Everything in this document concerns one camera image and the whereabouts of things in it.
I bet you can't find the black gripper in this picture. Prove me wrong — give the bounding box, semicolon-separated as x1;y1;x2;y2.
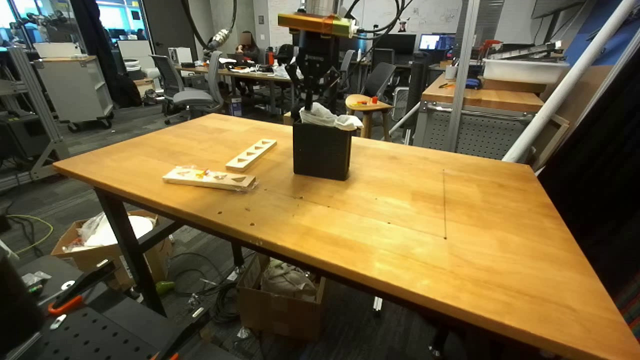
287;30;341;109

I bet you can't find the white towel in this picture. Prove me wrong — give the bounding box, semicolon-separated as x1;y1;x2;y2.
299;101;362;131

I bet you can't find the black perforated box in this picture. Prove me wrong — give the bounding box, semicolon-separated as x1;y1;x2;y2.
292;122;352;180

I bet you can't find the cardboard box under table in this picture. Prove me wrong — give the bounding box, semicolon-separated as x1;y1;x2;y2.
239;255;326;340

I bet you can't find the cardboard box with plastic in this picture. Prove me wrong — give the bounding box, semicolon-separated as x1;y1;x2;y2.
53;210;175;289

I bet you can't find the small round wooden stool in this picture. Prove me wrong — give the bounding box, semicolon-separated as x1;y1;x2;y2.
344;94;392;138

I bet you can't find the seated person in background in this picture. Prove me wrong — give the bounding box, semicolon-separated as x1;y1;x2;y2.
234;30;263;64

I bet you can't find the wooden puzzle board empty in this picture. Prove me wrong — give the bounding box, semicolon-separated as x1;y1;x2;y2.
226;138;276;170

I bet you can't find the grey office chair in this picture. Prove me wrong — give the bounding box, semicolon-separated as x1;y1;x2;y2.
153;54;224;123

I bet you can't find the computer monitor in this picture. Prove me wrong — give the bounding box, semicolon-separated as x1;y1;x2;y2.
418;34;457;52

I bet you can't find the wooden puzzle board with pieces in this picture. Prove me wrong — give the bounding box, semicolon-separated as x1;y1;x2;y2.
162;166;256;192

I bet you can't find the white plastic tub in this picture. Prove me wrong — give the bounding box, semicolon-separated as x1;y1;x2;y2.
485;57;570;84

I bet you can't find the wooden workbench with drawers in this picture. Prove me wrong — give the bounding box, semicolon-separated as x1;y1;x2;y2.
413;76;545;160

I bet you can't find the black table leg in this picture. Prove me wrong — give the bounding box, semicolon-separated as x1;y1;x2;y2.
97;190;164;316

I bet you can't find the white rolling cabinet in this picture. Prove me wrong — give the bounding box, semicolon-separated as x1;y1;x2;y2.
36;42;115;131

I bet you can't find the white diagonal pole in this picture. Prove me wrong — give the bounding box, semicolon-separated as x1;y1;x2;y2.
503;0;640;162

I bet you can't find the wrist camera yellow mount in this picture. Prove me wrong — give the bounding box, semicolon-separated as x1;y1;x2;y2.
278;14;357;38

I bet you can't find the orange handled clamp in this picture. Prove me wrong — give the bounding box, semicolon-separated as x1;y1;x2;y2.
46;296;85;317

